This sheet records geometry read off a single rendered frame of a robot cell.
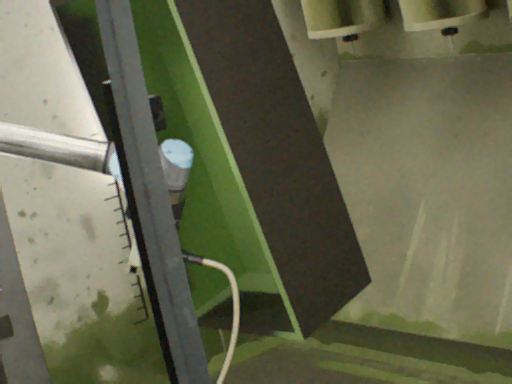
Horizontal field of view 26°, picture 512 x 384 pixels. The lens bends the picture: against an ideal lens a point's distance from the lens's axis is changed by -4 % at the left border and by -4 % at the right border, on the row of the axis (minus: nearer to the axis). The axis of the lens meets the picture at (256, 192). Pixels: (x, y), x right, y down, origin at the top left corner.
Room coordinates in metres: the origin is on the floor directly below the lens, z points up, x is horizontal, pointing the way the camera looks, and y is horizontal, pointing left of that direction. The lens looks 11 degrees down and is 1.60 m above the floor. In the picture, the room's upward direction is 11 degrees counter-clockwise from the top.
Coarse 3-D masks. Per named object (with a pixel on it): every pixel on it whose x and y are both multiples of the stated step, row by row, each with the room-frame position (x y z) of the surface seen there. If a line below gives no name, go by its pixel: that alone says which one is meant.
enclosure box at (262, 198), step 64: (64, 0) 3.50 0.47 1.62; (192, 0) 3.18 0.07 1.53; (256, 0) 3.34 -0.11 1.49; (192, 64) 3.18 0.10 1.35; (256, 64) 3.30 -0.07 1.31; (192, 128) 3.87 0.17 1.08; (256, 128) 3.27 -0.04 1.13; (192, 192) 3.85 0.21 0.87; (256, 192) 3.24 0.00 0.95; (320, 192) 3.40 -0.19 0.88; (256, 256) 3.88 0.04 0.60; (320, 256) 3.37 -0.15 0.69; (256, 320) 3.54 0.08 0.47; (320, 320) 3.33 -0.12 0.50
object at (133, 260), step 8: (136, 248) 3.19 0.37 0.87; (128, 256) 3.18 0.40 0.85; (136, 256) 3.16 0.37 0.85; (184, 256) 3.23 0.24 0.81; (192, 256) 3.24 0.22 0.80; (200, 256) 3.25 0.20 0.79; (128, 264) 3.14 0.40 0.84; (136, 264) 3.14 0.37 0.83; (200, 264) 3.24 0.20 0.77; (128, 272) 3.15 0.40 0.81; (136, 272) 3.14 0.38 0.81
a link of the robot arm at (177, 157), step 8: (160, 144) 3.13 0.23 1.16; (168, 144) 3.11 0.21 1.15; (176, 144) 3.12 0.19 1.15; (184, 144) 3.13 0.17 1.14; (160, 152) 3.10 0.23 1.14; (168, 152) 3.08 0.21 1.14; (176, 152) 3.09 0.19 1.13; (184, 152) 3.10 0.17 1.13; (192, 152) 3.12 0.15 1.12; (168, 160) 3.08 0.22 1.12; (176, 160) 3.08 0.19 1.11; (184, 160) 3.08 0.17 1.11; (192, 160) 3.12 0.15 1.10; (168, 168) 3.09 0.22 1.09; (176, 168) 3.09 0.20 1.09; (184, 168) 3.10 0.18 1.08; (168, 176) 3.10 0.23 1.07; (176, 176) 3.10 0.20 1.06; (184, 176) 3.11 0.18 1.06; (168, 184) 3.11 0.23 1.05; (176, 184) 3.11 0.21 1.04; (184, 184) 3.13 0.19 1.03; (176, 192) 3.12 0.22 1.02
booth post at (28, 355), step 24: (0, 192) 3.96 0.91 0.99; (0, 216) 3.94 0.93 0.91; (0, 240) 3.93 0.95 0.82; (0, 264) 3.92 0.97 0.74; (24, 288) 3.96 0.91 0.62; (0, 312) 3.89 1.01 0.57; (24, 312) 3.94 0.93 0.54; (24, 336) 3.93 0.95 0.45; (0, 360) 3.87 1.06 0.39; (24, 360) 3.91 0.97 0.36
